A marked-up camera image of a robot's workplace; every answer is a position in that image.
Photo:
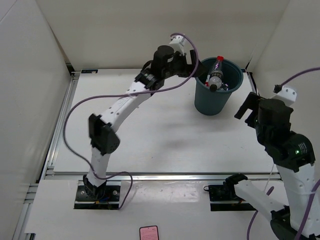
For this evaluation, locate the blue label plastic bottle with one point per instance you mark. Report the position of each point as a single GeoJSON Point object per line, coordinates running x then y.
{"type": "Point", "coordinates": [224, 86]}

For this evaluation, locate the aluminium table edge rail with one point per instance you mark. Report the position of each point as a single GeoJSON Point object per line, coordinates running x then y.
{"type": "Point", "coordinates": [166, 176]}

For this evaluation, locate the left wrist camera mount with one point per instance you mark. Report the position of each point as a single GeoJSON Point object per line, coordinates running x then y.
{"type": "Point", "coordinates": [177, 42]}

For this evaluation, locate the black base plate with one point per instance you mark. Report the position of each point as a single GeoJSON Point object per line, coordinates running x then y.
{"type": "Point", "coordinates": [222, 200]}
{"type": "Point", "coordinates": [110, 199]}

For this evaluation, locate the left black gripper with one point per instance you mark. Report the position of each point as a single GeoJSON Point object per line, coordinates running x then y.
{"type": "Point", "coordinates": [189, 70]}

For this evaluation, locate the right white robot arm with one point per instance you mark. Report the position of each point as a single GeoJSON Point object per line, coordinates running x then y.
{"type": "Point", "coordinates": [294, 157]}

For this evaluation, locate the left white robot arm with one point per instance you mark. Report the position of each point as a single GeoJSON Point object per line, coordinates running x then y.
{"type": "Point", "coordinates": [102, 128]}

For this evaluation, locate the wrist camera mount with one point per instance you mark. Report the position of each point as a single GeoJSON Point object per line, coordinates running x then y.
{"type": "Point", "coordinates": [285, 93]}
{"type": "Point", "coordinates": [177, 42]}

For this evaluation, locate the black label plastic bottle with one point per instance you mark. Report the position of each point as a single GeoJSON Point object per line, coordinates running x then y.
{"type": "Point", "coordinates": [215, 80]}

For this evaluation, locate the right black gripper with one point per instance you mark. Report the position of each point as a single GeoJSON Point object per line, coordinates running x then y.
{"type": "Point", "coordinates": [250, 103]}

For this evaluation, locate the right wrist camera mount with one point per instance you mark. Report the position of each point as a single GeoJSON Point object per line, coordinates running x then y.
{"type": "Point", "coordinates": [285, 93]}

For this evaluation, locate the red label plastic bottle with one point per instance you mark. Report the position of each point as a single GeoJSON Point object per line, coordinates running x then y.
{"type": "Point", "coordinates": [218, 64]}

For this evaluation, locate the pink smartphone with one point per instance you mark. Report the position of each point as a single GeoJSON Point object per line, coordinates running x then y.
{"type": "Point", "coordinates": [149, 233]}

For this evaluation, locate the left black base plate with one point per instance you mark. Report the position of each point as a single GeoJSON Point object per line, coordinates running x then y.
{"type": "Point", "coordinates": [110, 199]}

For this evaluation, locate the dark green plastic bin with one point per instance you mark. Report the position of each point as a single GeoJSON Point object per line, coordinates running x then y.
{"type": "Point", "coordinates": [211, 103]}

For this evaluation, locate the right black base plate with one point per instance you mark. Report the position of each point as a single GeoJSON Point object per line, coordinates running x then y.
{"type": "Point", "coordinates": [222, 200]}

